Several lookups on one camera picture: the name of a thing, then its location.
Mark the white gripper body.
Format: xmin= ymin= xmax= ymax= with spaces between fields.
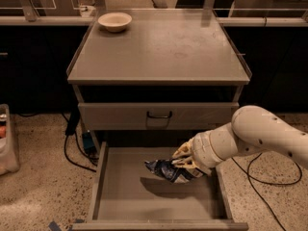
xmin=192 ymin=132 xmax=221 ymax=176

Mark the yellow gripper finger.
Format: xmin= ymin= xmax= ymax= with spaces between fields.
xmin=171 ymin=157 xmax=197 ymax=169
xmin=172 ymin=140 xmax=193 ymax=159

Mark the blue chip bag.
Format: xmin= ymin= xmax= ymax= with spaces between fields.
xmin=144 ymin=160 xmax=205 ymax=184

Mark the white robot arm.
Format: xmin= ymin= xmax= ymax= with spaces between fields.
xmin=171 ymin=106 xmax=308 ymax=175

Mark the closed grey drawer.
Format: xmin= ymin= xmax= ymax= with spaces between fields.
xmin=79 ymin=102 xmax=239 ymax=130

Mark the open grey drawer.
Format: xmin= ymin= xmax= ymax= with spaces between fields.
xmin=72 ymin=143 xmax=248 ymax=231

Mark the grey drawer cabinet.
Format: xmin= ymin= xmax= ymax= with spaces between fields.
xmin=68 ymin=9 xmax=251 ymax=147

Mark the blue power adapter box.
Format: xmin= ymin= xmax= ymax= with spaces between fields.
xmin=82 ymin=132 xmax=95 ymax=151

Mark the white bowl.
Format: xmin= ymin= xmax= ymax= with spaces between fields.
xmin=98 ymin=13 xmax=132 ymax=33

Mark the blue tape on floor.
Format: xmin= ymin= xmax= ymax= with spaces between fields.
xmin=48 ymin=218 xmax=85 ymax=231

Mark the translucent plastic bin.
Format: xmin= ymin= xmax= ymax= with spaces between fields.
xmin=0 ymin=104 xmax=20 ymax=175

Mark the black cable on floor right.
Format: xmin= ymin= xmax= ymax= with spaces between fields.
xmin=230 ymin=151 xmax=303 ymax=231

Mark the black cable on floor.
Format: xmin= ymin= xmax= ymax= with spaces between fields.
xmin=15 ymin=112 xmax=99 ymax=173
xmin=230 ymin=151 xmax=303 ymax=231

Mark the black cable on floor left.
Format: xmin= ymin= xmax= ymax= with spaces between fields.
xmin=15 ymin=112 xmax=99 ymax=173

